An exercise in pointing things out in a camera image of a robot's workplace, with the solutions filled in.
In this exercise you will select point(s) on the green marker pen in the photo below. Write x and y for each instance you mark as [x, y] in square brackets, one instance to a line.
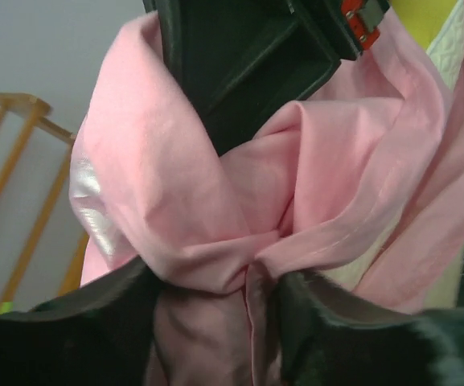
[6, 307]

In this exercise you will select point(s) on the yellow white pillow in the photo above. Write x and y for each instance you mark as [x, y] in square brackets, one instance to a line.
[438, 28]

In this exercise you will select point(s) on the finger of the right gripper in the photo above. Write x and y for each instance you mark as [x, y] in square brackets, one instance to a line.
[239, 61]

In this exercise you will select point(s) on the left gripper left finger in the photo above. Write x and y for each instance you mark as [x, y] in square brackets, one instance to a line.
[100, 334]

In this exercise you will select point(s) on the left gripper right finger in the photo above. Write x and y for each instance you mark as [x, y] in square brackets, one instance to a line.
[329, 336]

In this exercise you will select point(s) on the orange wooden rack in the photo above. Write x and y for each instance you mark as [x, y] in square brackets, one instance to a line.
[41, 248]

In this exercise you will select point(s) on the pink pillowcase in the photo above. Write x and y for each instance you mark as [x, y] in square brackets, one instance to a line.
[362, 182]

